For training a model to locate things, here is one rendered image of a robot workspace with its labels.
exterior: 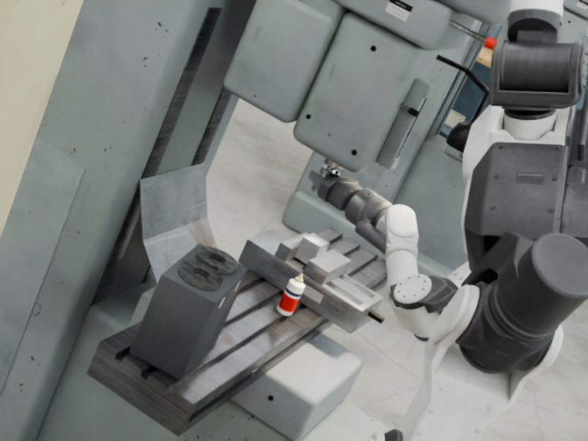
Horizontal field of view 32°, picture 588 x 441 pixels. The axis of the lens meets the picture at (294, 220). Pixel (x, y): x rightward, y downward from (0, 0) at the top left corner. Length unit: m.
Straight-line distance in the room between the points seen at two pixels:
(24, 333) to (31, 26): 2.12
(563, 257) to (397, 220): 0.71
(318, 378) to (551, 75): 1.01
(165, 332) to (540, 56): 0.87
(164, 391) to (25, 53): 1.51
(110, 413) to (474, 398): 1.15
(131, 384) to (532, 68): 0.96
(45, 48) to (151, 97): 1.75
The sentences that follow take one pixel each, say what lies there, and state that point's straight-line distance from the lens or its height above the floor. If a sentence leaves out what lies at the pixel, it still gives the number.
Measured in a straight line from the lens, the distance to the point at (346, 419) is 2.62.
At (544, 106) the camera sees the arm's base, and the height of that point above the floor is 1.69.
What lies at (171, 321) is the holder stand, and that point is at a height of 1.01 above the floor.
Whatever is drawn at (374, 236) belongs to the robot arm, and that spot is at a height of 1.23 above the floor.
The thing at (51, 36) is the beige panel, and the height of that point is 1.80.
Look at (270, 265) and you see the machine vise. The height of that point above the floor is 0.95.
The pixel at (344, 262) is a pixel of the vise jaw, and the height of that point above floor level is 1.01.
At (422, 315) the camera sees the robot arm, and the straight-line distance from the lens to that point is 2.05.
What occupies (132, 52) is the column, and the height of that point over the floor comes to 1.35.
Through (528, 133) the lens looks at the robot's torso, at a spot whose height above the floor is 1.63.
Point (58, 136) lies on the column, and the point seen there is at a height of 1.08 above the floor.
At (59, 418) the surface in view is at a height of 0.38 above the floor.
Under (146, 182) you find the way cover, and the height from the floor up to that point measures 1.05.
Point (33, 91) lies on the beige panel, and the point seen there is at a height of 1.77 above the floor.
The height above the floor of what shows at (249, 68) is 1.42.
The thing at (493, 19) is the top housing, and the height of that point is 1.75.
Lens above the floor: 1.96
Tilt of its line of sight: 20 degrees down
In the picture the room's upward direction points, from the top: 25 degrees clockwise
